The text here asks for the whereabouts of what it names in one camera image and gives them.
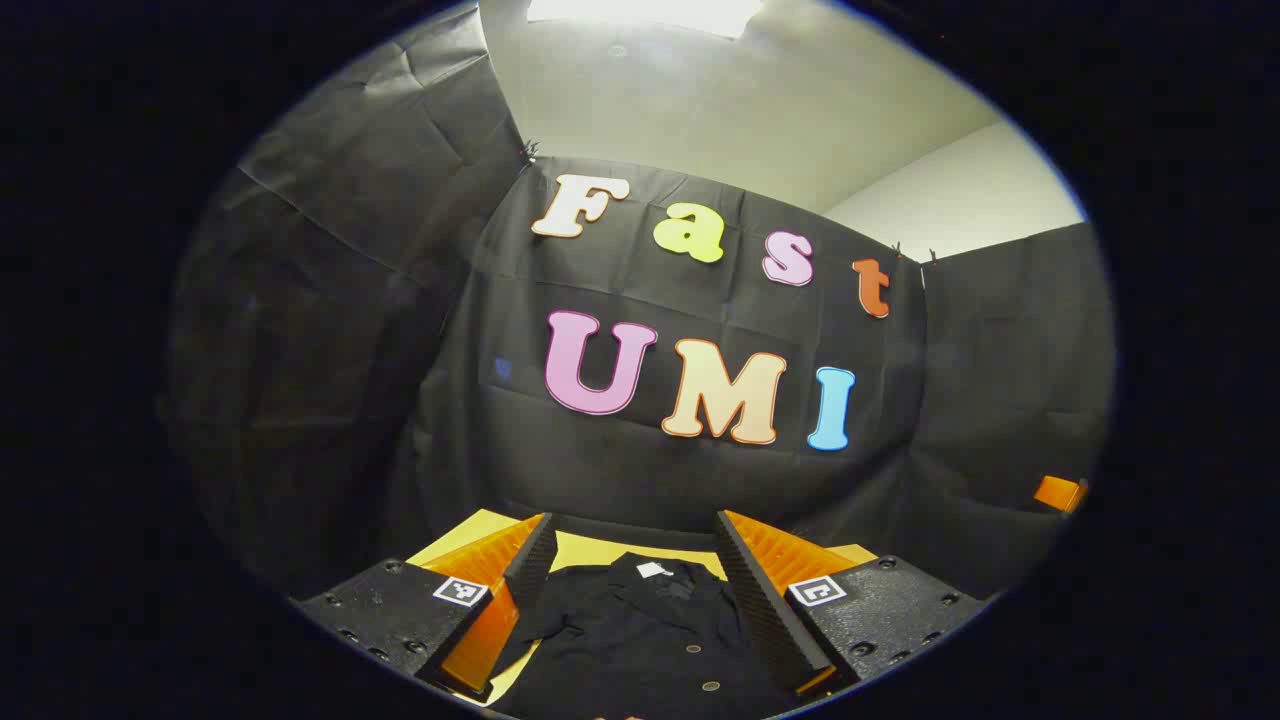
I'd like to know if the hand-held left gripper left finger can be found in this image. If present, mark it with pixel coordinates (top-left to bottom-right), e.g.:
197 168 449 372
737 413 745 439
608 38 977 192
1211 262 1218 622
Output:
290 513 558 701

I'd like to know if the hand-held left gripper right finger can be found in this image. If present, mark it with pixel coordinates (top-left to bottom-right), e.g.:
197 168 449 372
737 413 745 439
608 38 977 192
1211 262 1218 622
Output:
714 510 991 701

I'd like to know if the black button shirt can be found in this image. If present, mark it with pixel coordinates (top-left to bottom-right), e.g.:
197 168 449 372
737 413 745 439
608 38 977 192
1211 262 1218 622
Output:
490 552 801 720

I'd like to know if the black backdrop cloth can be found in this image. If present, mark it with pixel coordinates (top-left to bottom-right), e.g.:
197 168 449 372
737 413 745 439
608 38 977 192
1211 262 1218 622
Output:
160 5 1116 601

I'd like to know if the ceiling light panel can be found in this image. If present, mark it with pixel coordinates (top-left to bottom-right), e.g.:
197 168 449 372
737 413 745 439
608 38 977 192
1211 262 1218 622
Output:
525 0 766 39

